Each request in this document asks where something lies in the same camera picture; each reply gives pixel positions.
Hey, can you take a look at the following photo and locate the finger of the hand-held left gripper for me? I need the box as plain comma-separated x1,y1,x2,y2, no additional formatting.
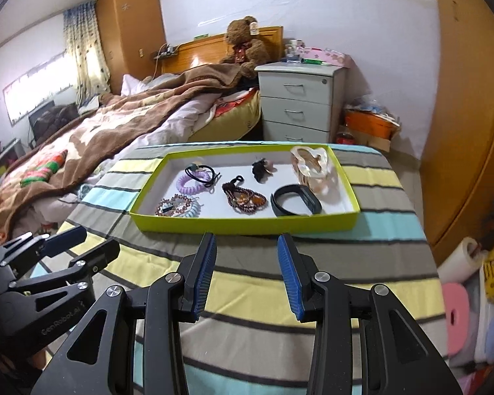
0,225,88,277
7,239,121,296

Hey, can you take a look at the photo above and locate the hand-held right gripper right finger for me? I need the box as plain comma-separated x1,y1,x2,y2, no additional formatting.
277,232,455,395

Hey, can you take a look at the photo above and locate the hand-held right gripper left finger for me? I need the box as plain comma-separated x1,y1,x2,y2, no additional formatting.
31,231,218,395

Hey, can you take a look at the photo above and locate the blue spiral hair tie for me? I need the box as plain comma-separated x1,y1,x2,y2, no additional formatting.
177,199,201,219

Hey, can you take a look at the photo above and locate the green cardboard tray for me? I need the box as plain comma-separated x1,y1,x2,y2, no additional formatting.
129,143,361,233

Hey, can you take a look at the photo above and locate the black band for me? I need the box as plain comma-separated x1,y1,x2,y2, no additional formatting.
270,184,324,217

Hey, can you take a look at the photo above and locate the rhinestone hair clip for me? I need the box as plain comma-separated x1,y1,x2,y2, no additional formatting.
155,195,192,218

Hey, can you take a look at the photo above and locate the brown beaded hair tie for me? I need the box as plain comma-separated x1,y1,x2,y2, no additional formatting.
222,175,268,215

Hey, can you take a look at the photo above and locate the black hair tie teal bead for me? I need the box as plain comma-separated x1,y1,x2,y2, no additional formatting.
185,164,223,190

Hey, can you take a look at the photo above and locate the cartoon hair clip black bow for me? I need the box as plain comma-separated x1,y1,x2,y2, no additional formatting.
252,157,277,182

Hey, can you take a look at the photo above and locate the striped cloth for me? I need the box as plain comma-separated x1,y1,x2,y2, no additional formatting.
31,144,447,395

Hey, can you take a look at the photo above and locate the beige claw hair clip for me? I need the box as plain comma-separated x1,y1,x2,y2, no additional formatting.
290,146,338,194

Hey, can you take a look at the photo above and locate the brown blanket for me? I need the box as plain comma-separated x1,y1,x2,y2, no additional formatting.
0,64,248,239

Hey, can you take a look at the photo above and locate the window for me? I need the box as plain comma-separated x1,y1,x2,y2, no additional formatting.
3,51,69,126

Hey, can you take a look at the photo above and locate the paper towel roll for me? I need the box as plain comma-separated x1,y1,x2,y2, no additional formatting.
436,236,480,282

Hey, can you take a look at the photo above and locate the pink roll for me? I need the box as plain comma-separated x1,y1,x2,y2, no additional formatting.
441,282,470,356

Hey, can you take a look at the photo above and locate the yellow red pillow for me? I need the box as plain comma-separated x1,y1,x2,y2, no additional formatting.
212,88,261,132

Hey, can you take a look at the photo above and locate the white nightstand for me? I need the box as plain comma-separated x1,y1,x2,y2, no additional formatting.
254,62,350,145

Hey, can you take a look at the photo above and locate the orange bin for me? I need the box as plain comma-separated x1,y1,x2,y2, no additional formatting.
345,109,400,141

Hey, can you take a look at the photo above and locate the patterned curtain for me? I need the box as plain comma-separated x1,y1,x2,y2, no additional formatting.
63,2,112,99

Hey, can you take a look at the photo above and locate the tall wooden cabinet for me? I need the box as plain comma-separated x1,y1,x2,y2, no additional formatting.
96,0,167,95

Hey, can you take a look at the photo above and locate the wooden headboard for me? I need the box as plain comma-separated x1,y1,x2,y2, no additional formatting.
152,26,284,75

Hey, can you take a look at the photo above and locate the pink floral box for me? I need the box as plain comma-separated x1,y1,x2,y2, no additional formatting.
298,46,352,67

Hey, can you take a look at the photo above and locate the small bottles cluster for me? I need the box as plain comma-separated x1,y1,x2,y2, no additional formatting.
284,39,305,63

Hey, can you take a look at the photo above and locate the brown teddy bear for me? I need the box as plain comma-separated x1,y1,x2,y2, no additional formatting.
219,16,272,80

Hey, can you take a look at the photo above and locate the purple spiral hair tie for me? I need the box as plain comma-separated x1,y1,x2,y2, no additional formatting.
177,174,215,193

